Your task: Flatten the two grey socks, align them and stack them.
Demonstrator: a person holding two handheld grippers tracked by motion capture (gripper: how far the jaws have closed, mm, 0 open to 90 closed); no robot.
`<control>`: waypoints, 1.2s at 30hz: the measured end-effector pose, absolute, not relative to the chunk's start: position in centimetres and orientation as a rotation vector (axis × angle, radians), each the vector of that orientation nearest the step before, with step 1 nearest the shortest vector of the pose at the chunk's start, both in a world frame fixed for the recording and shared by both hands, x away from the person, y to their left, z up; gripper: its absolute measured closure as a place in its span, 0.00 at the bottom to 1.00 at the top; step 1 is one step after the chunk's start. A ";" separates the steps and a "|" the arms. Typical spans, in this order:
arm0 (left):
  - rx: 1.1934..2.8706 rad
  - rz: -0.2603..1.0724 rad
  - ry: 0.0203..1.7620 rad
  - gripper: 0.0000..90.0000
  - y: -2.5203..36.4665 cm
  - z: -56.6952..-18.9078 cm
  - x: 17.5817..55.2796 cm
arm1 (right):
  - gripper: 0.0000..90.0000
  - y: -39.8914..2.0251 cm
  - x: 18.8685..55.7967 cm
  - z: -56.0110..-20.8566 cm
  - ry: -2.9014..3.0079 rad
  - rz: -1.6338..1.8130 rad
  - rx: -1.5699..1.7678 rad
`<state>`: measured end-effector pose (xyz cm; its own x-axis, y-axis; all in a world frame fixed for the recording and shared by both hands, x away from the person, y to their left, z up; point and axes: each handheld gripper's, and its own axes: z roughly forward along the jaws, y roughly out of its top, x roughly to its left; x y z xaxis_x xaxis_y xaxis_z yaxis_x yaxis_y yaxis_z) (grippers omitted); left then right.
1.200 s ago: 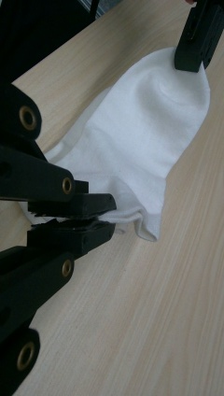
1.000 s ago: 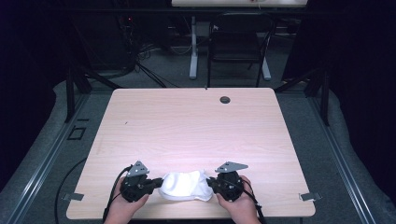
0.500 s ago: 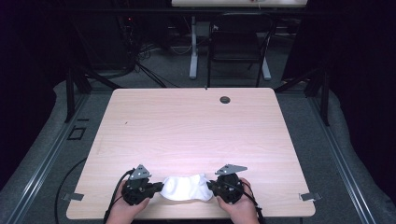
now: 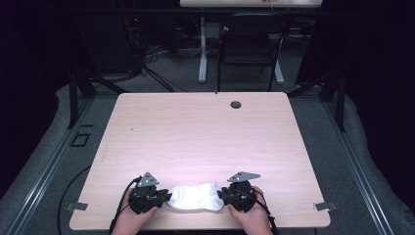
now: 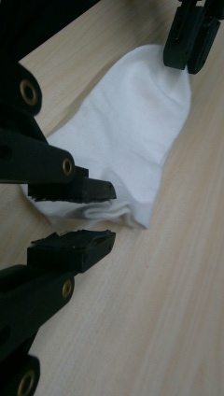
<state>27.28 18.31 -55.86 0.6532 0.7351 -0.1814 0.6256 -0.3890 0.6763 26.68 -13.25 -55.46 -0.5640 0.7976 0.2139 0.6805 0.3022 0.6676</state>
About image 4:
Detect white desk top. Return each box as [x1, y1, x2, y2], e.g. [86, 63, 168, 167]
[179, 0, 323, 9]

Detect black folding chair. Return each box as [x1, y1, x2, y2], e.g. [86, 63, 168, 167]
[216, 13, 292, 93]

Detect white desk leg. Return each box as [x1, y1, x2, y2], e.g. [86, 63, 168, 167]
[198, 16, 208, 84]
[273, 58, 285, 85]

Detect white sock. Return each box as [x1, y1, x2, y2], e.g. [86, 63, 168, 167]
[166, 182, 226, 210]
[168, 195, 225, 212]

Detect grey metal table bracket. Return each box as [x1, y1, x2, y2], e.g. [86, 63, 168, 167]
[313, 201, 339, 212]
[65, 201, 89, 212]

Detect bundle of black cables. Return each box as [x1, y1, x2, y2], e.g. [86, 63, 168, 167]
[121, 16, 191, 93]

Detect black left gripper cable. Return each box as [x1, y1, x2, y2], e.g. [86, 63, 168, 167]
[108, 175, 144, 235]

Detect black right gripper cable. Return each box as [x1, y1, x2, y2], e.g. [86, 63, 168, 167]
[254, 188, 279, 235]

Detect aluminium floor rail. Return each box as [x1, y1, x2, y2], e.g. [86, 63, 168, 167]
[321, 97, 396, 235]
[5, 97, 96, 235]

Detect black tape square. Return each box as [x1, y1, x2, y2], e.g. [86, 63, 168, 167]
[69, 131, 92, 148]

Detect person's right hand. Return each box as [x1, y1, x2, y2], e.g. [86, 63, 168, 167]
[226, 185, 274, 235]

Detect black frame post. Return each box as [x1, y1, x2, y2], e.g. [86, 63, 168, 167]
[335, 72, 346, 133]
[67, 70, 80, 130]

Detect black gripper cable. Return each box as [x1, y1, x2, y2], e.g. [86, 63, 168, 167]
[108, 175, 144, 235]
[254, 188, 279, 235]

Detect black cable on floor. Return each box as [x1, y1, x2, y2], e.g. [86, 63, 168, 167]
[57, 164, 93, 235]

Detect person's left hand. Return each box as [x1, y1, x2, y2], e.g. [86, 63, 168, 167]
[112, 187, 160, 235]

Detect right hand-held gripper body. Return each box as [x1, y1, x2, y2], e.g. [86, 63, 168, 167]
[223, 170, 262, 212]

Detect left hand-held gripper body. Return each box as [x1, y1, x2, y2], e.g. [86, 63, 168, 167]
[127, 171, 164, 215]

